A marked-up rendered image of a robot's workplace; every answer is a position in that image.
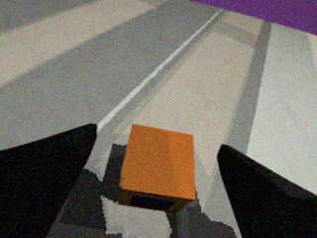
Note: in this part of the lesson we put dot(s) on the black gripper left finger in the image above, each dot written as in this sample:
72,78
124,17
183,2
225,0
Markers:
36,178

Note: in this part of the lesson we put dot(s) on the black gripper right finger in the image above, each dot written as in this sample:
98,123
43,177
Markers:
265,204

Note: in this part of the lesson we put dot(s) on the orange block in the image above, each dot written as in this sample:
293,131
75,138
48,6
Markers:
158,170

